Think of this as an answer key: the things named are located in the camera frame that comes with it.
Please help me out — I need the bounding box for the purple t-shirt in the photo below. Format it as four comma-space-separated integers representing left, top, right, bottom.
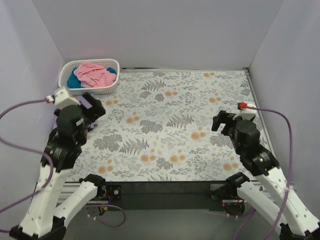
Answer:
52, 96, 98, 132

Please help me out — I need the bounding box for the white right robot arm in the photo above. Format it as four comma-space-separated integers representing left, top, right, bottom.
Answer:
211, 109, 320, 240

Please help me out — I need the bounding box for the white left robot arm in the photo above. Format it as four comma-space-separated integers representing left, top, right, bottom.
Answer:
9, 90, 107, 240

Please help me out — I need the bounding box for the teal t-shirt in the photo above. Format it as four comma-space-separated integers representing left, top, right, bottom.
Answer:
67, 67, 117, 89

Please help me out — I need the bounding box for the pink t-shirt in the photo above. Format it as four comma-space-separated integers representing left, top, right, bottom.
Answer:
73, 62, 117, 88

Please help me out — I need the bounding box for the white plastic laundry basket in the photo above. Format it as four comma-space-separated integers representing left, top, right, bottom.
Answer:
58, 58, 120, 95

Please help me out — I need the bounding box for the floral patterned tablecloth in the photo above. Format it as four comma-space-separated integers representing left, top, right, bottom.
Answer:
67, 71, 271, 183

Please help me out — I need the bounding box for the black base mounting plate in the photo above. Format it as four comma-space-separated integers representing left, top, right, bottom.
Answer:
89, 180, 230, 211

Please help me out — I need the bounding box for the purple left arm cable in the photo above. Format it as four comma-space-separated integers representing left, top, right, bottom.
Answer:
0, 98, 127, 233

